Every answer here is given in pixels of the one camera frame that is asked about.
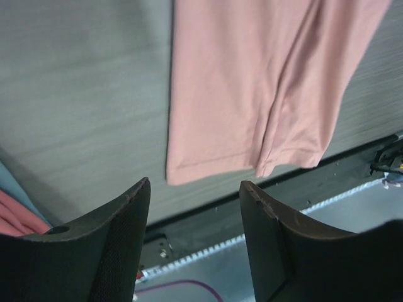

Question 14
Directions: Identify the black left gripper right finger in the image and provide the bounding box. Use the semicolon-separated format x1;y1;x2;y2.
239;181;402;301

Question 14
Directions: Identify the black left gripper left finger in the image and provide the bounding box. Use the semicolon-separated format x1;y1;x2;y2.
1;177;150;301

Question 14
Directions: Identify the pink printed t shirt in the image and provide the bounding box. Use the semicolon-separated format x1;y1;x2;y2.
166;1;390;185

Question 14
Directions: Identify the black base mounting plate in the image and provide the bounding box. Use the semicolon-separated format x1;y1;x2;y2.
140;133;402;269

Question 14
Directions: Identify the folded salmon t shirt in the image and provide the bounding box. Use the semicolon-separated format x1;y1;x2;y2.
0;191;50;237

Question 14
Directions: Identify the folded light blue t shirt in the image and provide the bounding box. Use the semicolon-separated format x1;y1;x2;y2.
1;163;52;227

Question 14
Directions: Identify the white slotted cable duct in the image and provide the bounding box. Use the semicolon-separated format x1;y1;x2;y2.
139;179;402;282

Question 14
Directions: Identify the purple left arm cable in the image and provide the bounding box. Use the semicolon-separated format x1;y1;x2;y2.
135;279;223;302

